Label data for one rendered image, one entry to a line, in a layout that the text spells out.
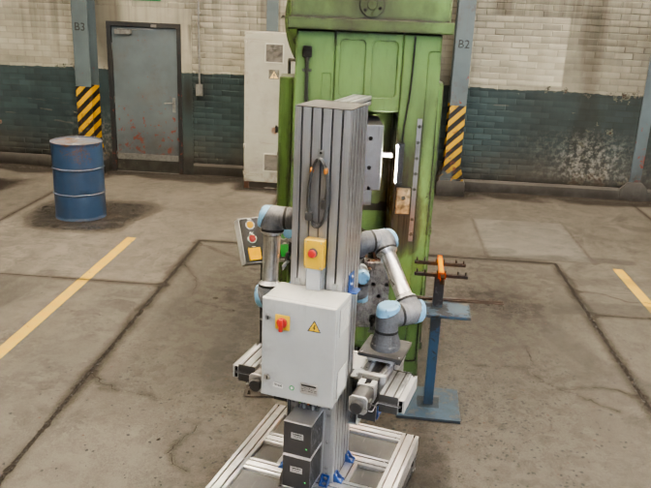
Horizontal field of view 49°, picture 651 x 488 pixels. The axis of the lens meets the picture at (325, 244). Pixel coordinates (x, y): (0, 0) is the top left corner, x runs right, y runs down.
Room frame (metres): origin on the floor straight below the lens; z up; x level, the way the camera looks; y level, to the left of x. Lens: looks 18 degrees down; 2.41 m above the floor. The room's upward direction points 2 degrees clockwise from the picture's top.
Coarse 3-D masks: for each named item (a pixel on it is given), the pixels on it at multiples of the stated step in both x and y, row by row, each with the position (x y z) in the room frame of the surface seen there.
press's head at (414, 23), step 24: (312, 0) 4.43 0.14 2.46; (336, 0) 4.43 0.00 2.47; (360, 0) 4.44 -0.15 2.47; (384, 0) 4.44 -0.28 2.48; (408, 0) 4.45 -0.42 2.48; (432, 0) 4.45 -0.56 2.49; (288, 24) 4.40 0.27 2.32; (312, 24) 4.41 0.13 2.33; (336, 24) 4.41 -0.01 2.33; (360, 24) 4.41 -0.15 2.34; (384, 24) 4.42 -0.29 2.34; (408, 24) 4.42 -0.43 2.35; (432, 24) 4.43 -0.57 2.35
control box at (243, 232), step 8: (240, 224) 4.13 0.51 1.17; (256, 224) 4.17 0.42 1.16; (240, 232) 4.11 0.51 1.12; (248, 232) 4.12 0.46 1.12; (256, 232) 4.14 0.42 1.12; (240, 240) 4.09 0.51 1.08; (248, 240) 4.10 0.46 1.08; (256, 240) 4.12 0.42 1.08; (280, 240) 4.18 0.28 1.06; (288, 240) 4.20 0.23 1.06; (240, 248) 4.09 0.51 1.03; (248, 248) 4.08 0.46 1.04; (240, 256) 4.09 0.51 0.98; (248, 256) 4.05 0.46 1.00; (280, 256) 4.13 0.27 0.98; (248, 264) 4.06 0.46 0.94; (256, 264) 4.12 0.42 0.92
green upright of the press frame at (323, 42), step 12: (300, 36) 4.46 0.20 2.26; (312, 36) 4.46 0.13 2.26; (324, 36) 4.47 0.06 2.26; (300, 48) 4.46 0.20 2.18; (312, 48) 4.46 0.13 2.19; (324, 48) 4.47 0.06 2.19; (300, 60) 4.46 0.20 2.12; (312, 60) 4.46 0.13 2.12; (324, 60) 4.47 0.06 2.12; (300, 72) 4.46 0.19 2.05; (312, 72) 4.46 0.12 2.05; (324, 72) 4.47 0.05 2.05; (300, 84) 4.46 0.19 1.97; (312, 84) 4.46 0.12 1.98; (324, 84) 4.47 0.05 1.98; (300, 96) 4.46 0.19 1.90; (312, 96) 4.46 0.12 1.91; (324, 96) 4.47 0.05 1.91; (288, 264) 4.46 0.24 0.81; (288, 276) 4.46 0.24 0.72
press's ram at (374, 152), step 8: (368, 120) 4.52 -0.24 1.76; (376, 120) 4.54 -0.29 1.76; (368, 128) 4.33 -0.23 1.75; (376, 128) 4.34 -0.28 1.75; (368, 136) 4.33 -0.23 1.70; (376, 136) 4.34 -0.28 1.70; (368, 144) 4.33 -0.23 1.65; (376, 144) 4.34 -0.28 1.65; (368, 152) 4.33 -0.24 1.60; (376, 152) 4.34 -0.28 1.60; (384, 152) 4.54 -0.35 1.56; (368, 160) 4.33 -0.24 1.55; (376, 160) 4.34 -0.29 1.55; (368, 168) 4.34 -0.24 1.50; (376, 168) 4.34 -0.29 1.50; (368, 176) 4.33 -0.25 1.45; (376, 176) 4.34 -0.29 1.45; (368, 184) 4.33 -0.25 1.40; (376, 184) 4.34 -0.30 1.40
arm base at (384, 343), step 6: (378, 336) 3.24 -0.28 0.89; (384, 336) 3.22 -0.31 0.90; (390, 336) 3.23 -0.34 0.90; (396, 336) 3.25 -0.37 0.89; (372, 342) 3.27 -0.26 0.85; (378, 342) 3.23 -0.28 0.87; (384, 342) 3.22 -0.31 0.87; (390, 342) 3.22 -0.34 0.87; (396, 342) 3.24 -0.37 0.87; (372, 348) 3.25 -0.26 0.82; (378, 348) 3.22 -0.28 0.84; (384, 348) 3.21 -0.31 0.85; (390, 348) 3.21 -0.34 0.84; (396, 348) 3.23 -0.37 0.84
